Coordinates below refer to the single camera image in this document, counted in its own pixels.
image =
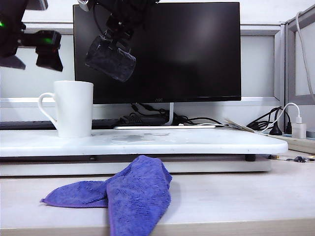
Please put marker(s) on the beige power strip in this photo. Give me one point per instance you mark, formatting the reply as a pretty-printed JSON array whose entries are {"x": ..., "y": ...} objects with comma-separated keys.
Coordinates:
[{"x": 300, "y": 145}]

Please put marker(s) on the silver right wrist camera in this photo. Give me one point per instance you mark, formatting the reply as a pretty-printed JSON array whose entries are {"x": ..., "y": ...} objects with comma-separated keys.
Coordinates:
[{"x": 83, "y": 5}]

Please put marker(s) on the stack of paper leaflets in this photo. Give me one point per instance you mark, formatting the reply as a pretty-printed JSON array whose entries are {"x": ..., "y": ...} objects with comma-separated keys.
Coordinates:
[{"x": 238, "y": 126}]

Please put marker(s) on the black power adapter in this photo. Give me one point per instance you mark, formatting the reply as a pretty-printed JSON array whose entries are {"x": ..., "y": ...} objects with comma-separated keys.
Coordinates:
[{"x": 147, "y": 120}]

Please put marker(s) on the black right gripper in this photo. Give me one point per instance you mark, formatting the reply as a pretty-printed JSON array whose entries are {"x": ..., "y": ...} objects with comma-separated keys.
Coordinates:
[{"x": 125, "y": 18}]

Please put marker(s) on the white ceramic mug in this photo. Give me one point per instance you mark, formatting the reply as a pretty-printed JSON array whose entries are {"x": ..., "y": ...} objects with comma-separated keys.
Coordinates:
[{"x": 73, "y": 110}]

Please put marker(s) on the purple microfibre cloth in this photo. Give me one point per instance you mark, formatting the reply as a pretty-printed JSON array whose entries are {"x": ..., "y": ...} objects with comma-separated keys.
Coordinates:
[{"x": 137, "y": 196}]

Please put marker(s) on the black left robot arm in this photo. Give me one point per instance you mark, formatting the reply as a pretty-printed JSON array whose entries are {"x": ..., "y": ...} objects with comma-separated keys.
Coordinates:
[{"x": 9, "y": 11}]

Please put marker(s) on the black computer monitor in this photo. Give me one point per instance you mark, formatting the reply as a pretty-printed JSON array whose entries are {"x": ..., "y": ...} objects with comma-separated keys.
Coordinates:
[{"x": 197, "y": 61}]

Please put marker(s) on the white USB charger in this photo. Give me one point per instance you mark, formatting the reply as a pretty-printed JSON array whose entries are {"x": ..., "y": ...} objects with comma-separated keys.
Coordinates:
[{"x": 299, "y": 130}]

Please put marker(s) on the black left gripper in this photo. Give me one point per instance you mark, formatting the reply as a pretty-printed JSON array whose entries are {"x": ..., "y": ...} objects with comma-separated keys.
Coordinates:
[{"x": 37, "y": 39}]

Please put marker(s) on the black board foot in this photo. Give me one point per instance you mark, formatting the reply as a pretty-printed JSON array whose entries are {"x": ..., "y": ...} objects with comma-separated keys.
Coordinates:
[{"x": 250, "y": 158}]

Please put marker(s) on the small black metal clip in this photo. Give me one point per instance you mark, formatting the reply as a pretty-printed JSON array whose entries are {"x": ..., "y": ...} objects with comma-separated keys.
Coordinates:
[{"x": 299, "y": 159}]

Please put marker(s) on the black textured glass cup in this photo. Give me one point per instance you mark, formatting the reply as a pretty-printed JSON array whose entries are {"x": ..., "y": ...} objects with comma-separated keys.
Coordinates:
[{"x": 108, "y": 61}]

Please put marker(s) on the white monitor stand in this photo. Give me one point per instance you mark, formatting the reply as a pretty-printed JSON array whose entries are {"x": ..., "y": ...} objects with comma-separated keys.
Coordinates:
[{"x": 171, "y": 113}]

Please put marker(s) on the white base board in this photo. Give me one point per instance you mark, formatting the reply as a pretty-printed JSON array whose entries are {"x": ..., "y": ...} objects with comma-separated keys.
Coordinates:
[{"x": 209, "y": 167}]

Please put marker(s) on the wide grey aluminium partition frame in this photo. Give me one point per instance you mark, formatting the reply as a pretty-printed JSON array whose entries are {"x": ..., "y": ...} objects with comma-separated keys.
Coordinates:
[{"x": 258, "y": 30}]

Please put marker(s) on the white raised board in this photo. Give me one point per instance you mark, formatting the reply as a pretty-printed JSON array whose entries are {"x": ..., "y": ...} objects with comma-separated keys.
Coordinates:
[{"x": 197, "y": 145}]

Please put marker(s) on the black round power plug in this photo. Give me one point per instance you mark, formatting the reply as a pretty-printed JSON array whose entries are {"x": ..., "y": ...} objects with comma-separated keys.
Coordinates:
[{"x": 276, "y": 130}]

